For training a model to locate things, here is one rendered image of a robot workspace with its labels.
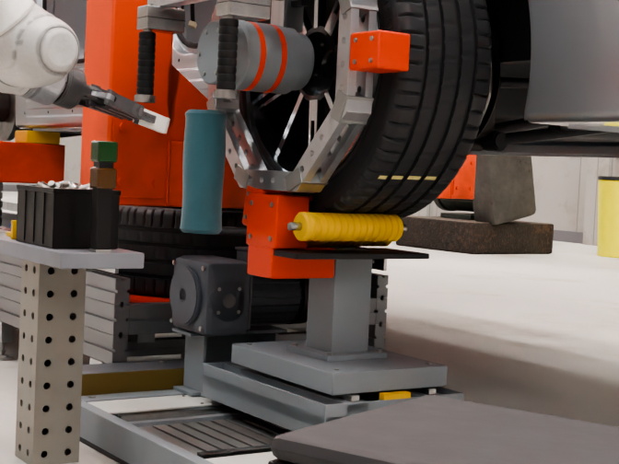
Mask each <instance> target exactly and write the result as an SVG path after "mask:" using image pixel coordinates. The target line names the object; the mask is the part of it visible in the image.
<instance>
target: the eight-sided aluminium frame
mask: <svg viewBox="0 0 619 464"><path fill-rule="evenodd" d="M377 3H378V0H339V5H340V11H339V29H338V48H337V66H336V85H335V100H334V104H333V107H332V109H331V110H330V112H329V113H328V115H327V117H326V118H325V120H324V122H323V123H322V125H321V127H320V129H319V130H318V132H317V133H316V134H315V136H314V138H313V139H312V141H311V142H310V144H309V146H308V148H307V150H306V151H305V153H304V155H303V156H302V158H301V159H300V160H299V162H298V164H297V166H296V167H295V169H294V171H278V170H267V168H266V166H265V165H264V163H263V159H262V157H261V155H260V153H259V151H258V149H257V147H256V145H255V143H254V141H253V139H252V137H251V134H250V132H249V129H248V127H247V125H246V123H245V121H244V120H243V118H242V116H241V113H240V110H239V90H237V91H238V99H214V89H216V85H209V86H208V101H207V102H206V106H207V109H208V110H221V111H224V112H225V113H226V114H227V119H226V158H227V160H228V163H229V165H230V167H231V169H232V171H233V174H234V179H235V180H236V181H237V183H238V184H239V186H240V187H241V188H245V189H247V186H248V185H249V186H251V187H253V188H256V189H263V190H275V191H287V192H308V193H314V192H321V191H322V189H323V188H324V186H325V185H327V184H328V180H329V178H330V177H331V176H332V174H333V173H334V171H335V169H336V168H337V166H338V165H339V163H340V162H341V160H342V159H343V157H344V155H345V153H346V152H347V150H348V149H349V147H350V146H351V144H352V143H353V142H354V140H355V139H356V137H357V135H358V134H359V132H360V130H361V129H362V127H363V126H364V125H367V122H368V118H369V116H370V114H371V110H372V104H373V100H374V98H372V91H373V74H374V73H369V72H360V71H352V70H350V68H349V65H350V46H351V34H352V33H356V32H364V31H372V30H376V20H377V12H378V11H379V9H378V4H377Z"/></svg>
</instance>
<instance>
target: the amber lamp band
mask: <svg viewBox="0 0 619 464"><path fill-rule="evenodd" d="M116 179H117V169H116V168H94V167H93V168H91V169H90V179H89V187H90V188H92V189H108V190H114V189H116Z"/></svg>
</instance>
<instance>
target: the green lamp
mask: <svg viewBox="0 0 619 464"><path fill-rule="evenodd" d="M117 156H118V143H117V142H113V141H92V142H91V155H90V159H91V161H93V162H108V163H116V162H117Z"/></svg>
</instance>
